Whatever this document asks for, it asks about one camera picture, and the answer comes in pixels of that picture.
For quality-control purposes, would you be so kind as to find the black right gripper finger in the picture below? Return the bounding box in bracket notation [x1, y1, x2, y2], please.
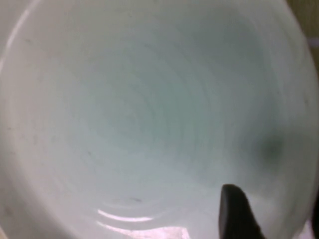
[217, 184, 268, 239]

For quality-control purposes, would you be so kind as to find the mint green plate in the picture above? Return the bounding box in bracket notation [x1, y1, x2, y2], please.
[0, 0, 319, 239]

